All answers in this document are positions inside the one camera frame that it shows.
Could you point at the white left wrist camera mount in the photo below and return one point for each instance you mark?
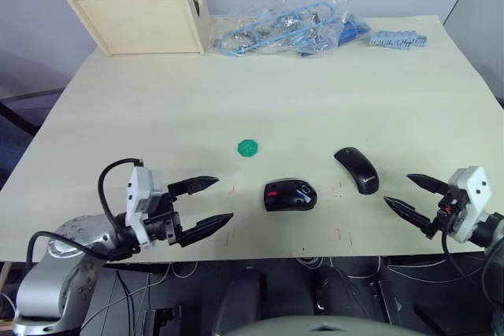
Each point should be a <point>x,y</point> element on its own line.
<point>138,188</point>

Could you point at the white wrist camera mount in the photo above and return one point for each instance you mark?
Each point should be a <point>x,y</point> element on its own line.
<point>138,188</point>
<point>474,194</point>

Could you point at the green round plastic disc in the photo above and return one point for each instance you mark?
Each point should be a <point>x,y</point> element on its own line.
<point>248,148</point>

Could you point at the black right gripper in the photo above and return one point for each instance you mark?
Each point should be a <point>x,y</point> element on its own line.
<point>447,214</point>

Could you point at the light blue block strip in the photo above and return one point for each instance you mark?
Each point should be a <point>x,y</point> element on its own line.
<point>397,39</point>

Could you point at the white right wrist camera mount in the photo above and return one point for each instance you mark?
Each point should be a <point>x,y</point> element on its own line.
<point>474,194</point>

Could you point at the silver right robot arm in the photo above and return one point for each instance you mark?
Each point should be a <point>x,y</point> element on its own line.
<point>495,233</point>

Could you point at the clear bag of blue parts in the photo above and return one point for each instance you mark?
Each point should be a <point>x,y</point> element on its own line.
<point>283,29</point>

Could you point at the black mouse cover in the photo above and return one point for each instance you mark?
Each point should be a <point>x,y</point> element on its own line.
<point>356,167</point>

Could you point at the large light wooden box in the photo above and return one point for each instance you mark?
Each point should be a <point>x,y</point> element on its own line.
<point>138,21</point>

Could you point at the black open mouse base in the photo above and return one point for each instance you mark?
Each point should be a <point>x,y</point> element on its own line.
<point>285,198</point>

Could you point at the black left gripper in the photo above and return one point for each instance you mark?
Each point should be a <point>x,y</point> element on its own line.
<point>163,222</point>

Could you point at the grey-green rounded robot body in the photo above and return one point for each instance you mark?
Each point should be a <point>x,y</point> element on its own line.
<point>327,326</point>

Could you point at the black metal frame bar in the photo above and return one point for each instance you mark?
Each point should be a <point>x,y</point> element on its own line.
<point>23,113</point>

